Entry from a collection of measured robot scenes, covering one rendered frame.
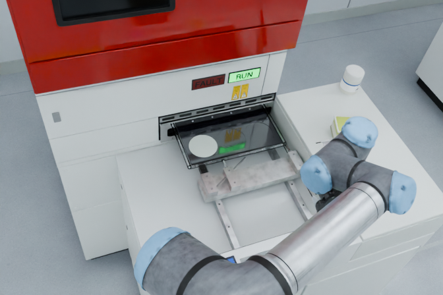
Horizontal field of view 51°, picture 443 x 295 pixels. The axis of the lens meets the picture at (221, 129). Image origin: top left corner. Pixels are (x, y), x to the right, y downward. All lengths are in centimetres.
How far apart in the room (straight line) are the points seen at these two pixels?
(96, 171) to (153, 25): 69
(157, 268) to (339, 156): 43
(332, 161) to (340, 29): 294
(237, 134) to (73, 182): 62
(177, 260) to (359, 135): 48
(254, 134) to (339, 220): 93
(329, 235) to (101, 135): 101
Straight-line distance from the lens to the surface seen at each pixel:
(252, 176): 160
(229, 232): 151
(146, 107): 156
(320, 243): 77
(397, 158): 170
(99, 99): 149
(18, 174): 278
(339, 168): 95
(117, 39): 129
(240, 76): 159
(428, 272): 270
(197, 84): 155
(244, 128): 170
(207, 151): 162
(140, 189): 162
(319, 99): 178
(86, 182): 181
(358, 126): 102
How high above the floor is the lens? 217
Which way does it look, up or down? 49 degrees down
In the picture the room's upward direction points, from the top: 8 degrees clockwise
